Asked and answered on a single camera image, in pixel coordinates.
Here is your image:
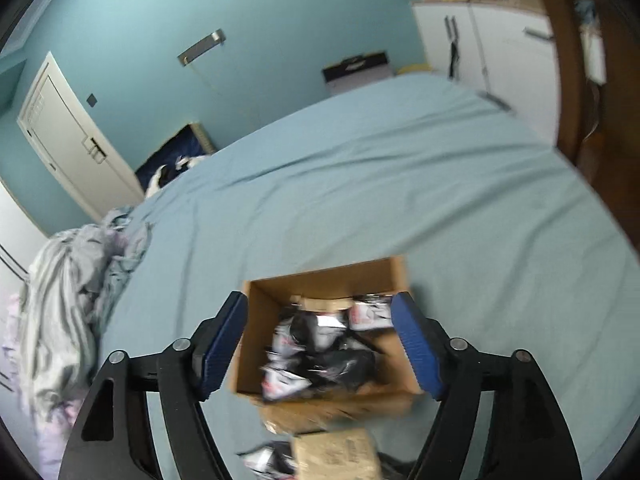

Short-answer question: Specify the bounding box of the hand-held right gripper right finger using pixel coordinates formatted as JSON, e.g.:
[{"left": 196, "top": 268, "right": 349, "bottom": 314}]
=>
[{"left": 390, "top": 291, "right": 583, "bottom": 480}]

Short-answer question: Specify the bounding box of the white cabinet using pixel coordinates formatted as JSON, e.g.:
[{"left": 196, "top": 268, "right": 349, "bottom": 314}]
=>
[{"left": 411, "top": 0, "right": 561, "bottom": 146}]

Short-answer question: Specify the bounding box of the dark blue pillow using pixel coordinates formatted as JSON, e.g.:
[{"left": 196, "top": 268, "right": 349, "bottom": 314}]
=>
[{"left": 134, "top": 122, "right": 217, "bottom": 196}]

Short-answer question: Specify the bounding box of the metal wall bracket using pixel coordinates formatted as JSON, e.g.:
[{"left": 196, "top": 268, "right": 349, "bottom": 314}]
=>
[{"left": 177, "top": 29, "right": 227, "bottom": 67}]

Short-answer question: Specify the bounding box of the pile of black white packets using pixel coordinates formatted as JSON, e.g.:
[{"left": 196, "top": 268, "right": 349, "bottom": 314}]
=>
[{"left": 237, "top": 292, "right": 416, "bottom": 480}]

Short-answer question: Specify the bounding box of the small cardboard piece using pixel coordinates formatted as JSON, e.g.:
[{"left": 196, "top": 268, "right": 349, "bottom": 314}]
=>
[{"left": 291, "top": 428, "right": 383, "bottom": 480}]

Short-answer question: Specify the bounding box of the brown cardboard box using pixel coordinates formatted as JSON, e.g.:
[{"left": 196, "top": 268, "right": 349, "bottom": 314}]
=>
[{"left": 227, "top": 255, "right": 428, "bottom": 433}]

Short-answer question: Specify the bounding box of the small white cloth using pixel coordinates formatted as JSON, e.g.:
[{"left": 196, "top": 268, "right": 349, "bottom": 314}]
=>
[{"left": 144, "top": 155, "right": 208, "bottom": 198}]

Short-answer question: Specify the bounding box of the black bag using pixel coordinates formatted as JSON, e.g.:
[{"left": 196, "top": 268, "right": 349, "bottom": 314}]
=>
[{"left": 321, "top": 50, "right": 391, "bottom": 95}]

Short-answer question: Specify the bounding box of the grey crumpled blanket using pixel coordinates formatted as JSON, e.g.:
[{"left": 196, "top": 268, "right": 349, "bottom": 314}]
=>
[{"left": 20, "top": 207, "right": 153, "bottom": 411}]

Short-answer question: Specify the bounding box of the white wardrobe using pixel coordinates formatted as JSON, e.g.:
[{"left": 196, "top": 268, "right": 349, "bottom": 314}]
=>
[{"left": 0, "top": 180, "right": 31, "bottom": 281}]

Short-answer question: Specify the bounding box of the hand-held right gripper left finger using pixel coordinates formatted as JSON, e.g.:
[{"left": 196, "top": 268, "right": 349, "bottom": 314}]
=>
[{"left": 57, "top": 290, "right": 249, "bottom": 480}]

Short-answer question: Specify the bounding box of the black door handle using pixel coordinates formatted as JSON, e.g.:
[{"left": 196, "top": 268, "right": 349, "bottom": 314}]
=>
[{"left": 82, "top": 136, "right": 107, "bottom": 163}]

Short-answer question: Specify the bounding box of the pink cloth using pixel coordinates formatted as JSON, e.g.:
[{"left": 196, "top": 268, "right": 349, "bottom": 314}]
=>
[{"left": 0, "top": 290, "right": 76, "bottom": 480}]

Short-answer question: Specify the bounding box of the thin hanging cord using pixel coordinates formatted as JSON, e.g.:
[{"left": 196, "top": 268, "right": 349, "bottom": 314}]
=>
[{"left": 187, "top": 60, "right": 261, "bottom": 126}]

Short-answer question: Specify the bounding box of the brown wooden chair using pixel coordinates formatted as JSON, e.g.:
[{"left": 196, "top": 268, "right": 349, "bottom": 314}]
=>
[{"left": 527, "top": 0, "right": 640, "bottom": 201}]

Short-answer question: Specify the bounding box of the white door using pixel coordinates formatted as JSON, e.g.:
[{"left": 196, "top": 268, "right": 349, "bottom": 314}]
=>
[{"left": 16, "top": 51, "right": 146, "bottom": 238}]

